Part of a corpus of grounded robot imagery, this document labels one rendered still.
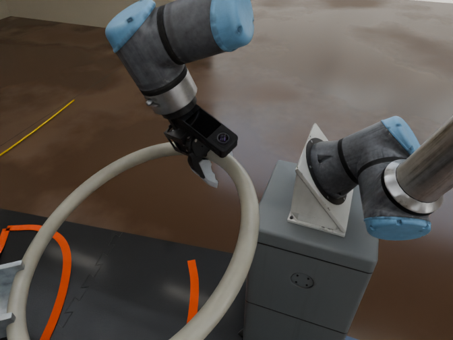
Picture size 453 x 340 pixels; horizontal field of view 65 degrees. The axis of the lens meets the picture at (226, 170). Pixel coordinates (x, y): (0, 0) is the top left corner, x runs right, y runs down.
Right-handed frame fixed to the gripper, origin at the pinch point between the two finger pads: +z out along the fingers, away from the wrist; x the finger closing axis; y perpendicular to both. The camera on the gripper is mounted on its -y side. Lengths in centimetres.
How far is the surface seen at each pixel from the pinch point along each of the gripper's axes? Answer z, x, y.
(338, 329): 88, -5, -9
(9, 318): -9.4, 44.5, 5.4
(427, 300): 156, -59, -19
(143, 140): 108, -55, 210
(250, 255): -7.7, 14.1, -22.6
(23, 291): -7.2, 41.4, 11.3
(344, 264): 53, -15, -12
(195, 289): 111, 14, 69
